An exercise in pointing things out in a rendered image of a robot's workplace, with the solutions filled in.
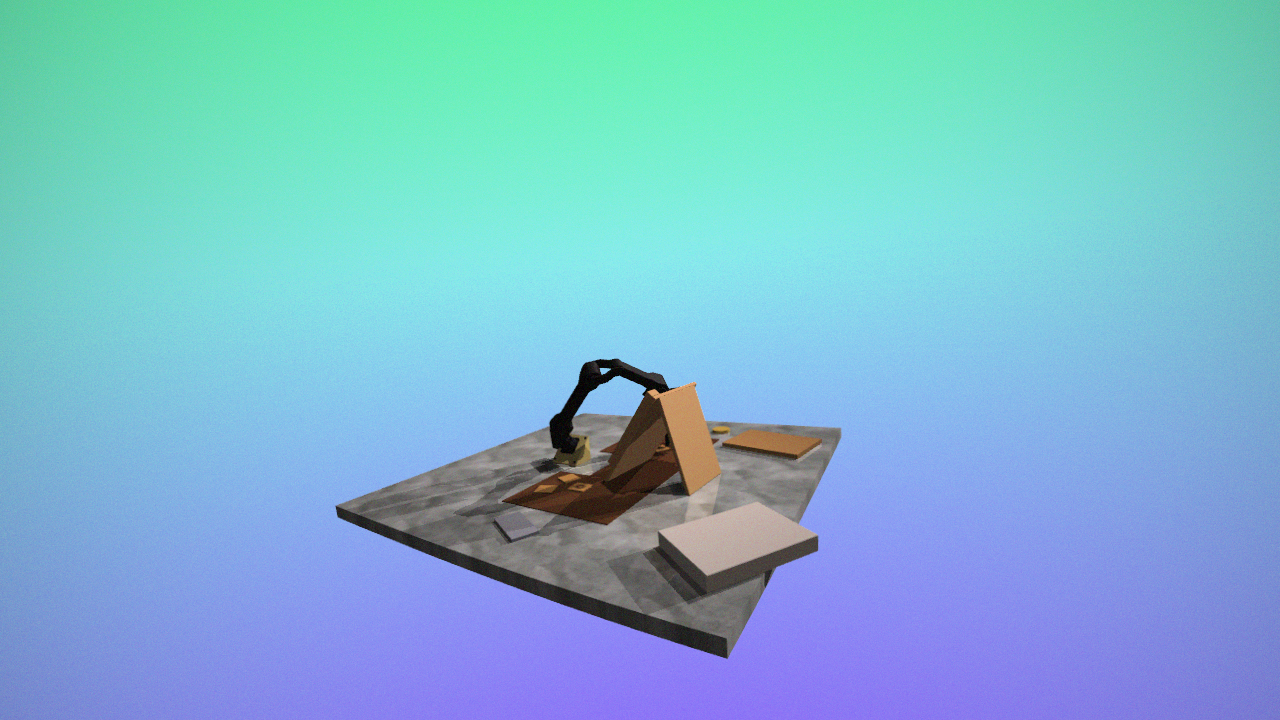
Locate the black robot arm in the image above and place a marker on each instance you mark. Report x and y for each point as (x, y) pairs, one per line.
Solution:
(590, 378)

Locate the tan flat rectangular card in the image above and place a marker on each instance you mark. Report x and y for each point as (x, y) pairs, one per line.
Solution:
(772, 443)

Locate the grey flat square tile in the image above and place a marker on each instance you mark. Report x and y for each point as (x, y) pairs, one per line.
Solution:
(516, 526)

